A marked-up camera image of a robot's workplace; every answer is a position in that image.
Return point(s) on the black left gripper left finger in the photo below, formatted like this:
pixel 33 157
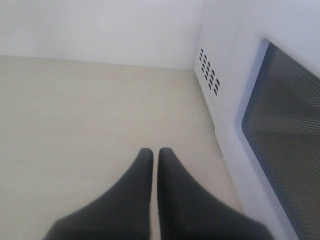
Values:
pixel 121 213

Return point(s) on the white microwave door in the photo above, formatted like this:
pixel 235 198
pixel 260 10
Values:
pixel 269 130

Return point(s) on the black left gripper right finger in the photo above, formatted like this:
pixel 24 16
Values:
pixel 187 211

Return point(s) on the white Midea microwave oven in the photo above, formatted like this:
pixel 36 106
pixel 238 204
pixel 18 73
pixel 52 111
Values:
pixel 235 36

